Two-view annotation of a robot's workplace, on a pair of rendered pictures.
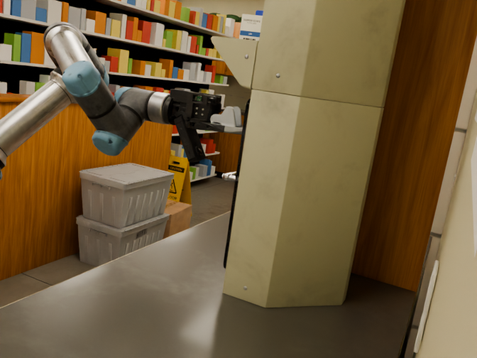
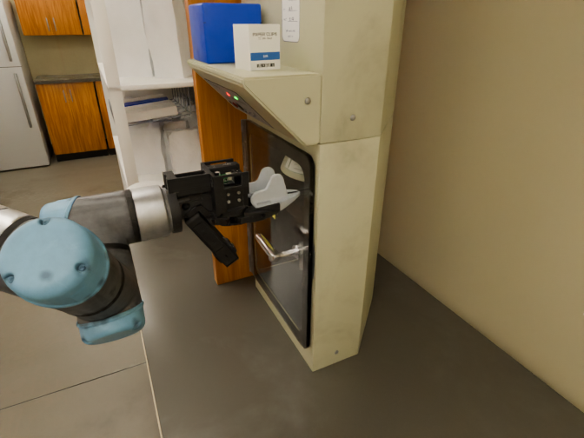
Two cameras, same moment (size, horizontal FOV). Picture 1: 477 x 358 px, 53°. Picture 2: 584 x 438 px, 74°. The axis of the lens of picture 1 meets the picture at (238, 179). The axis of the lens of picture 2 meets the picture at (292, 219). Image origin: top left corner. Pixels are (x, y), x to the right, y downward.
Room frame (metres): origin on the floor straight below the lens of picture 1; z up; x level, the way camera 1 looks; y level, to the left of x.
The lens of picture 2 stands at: (0.70, 0.46, 1.57)
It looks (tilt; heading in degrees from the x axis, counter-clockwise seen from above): 27 degrees down; 310
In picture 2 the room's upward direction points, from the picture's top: straight up
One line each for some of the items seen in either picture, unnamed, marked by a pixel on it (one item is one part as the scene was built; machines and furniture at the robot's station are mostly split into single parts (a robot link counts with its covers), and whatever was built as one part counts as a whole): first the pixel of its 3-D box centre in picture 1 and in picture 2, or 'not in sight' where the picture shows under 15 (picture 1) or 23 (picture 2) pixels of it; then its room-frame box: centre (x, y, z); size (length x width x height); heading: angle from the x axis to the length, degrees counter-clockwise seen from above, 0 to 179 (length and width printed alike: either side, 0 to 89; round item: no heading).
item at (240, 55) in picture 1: (260, 67); (244, 96); (1.21, -0.01, 1.46); 0.32 x 0.11 x 0.10; 156
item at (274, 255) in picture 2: (239, 176); (275, 245); (1.13, 0.00, 1.20); 0.10 x 0.05 x 0.03; 156
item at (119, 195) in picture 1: (127, 193); not in sight; (3.38, 0.79, 0.49); 0.60 x 0.42 x 0.33; 156
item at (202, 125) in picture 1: (209, 126); (251, 210); (1.10, 0.08, 1.31); 0.09 x 0.05 x 0.02; 66
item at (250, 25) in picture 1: (253, 30); (256, 47); (1.15, 0.01, 1.54); 0.05 x 0.05 x 0.06; 73
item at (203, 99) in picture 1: (192, 110); (208, 196); (1.15, 0.13, 1.34); 0.12 x 0.08 x 0.09; 66
